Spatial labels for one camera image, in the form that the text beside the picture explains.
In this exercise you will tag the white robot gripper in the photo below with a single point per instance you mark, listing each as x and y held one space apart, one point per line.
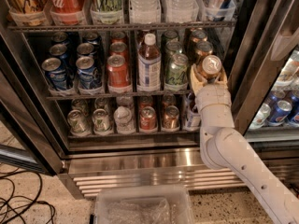
213 94

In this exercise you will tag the orange gold can front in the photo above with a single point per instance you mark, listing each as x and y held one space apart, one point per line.
210 67

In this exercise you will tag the orange gold can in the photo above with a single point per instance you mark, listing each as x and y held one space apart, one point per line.
210 67
202 49
196 36

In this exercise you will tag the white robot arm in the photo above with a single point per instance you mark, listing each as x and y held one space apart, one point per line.
222 146

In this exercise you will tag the green can front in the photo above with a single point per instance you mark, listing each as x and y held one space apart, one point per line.
176 70

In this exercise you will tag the orange gold can middle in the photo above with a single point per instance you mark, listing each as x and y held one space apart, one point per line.
202 49

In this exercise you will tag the small tea bottle bottom shelf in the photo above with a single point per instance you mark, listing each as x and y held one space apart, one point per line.
192 116

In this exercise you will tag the orange gold can back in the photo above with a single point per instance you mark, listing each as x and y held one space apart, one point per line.
196 36

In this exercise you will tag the green can middle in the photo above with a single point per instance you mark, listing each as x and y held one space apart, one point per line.
171 48

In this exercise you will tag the gold can bottom shelf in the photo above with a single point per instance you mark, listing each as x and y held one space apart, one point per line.
170 118

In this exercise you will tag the fridge right glass door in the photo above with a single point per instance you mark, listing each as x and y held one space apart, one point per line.
266 33

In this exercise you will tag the green can back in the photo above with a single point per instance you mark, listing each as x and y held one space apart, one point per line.
169 35

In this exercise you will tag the red can bottom shelf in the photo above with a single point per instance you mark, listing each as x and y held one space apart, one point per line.
148 119

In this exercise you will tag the red can front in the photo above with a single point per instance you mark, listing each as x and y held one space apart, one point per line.
118 71

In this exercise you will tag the red can middle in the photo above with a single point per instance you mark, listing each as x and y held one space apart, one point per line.
119 48

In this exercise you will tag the red can back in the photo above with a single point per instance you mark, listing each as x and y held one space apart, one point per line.
119 36

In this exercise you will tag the silver green can bottom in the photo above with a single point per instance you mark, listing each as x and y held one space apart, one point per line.
101 121

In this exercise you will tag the blue pepsi can front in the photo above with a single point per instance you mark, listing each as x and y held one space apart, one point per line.
88 73

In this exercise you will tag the blue pepsi can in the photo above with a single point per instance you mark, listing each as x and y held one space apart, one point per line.
88 73
87 49
93 38

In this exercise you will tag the blue pepsi can back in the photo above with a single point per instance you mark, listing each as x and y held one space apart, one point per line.
93 38

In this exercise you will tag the blue pepsi can middle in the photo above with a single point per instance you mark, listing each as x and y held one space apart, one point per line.
87 49

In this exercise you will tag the green la croix can top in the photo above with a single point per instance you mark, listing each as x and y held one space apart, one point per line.
107 11

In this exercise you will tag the silver green can bottom-left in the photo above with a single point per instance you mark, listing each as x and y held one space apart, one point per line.
79 126

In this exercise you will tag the fridge bottom steel grille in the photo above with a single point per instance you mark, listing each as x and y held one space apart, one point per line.
86 175

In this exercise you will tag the blue can far-left front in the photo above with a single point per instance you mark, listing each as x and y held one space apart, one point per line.
55 73

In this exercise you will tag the blue can far-left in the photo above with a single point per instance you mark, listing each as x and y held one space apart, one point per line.
60 51
55 73
60 38

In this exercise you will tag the blue can far-left middle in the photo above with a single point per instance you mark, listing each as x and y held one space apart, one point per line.
60 51

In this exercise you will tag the blue can far-left back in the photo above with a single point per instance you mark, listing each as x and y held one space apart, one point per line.
60 38

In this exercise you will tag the coca-cola can top shelf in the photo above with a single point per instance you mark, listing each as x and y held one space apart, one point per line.
66 11

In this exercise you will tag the orange la croix can top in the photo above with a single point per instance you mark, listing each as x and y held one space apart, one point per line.
29 12

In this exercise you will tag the tea bottle white cap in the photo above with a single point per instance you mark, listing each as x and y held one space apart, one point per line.
149 64

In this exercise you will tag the clear plastic bin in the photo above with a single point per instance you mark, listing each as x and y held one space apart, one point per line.
163 204

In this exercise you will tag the top wire shelf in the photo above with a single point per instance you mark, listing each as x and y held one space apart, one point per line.
120 27

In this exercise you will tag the wire shelf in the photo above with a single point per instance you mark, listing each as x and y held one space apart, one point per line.
120 27
109 95

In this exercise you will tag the middle wire shelf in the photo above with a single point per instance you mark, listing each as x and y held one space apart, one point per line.
109 95

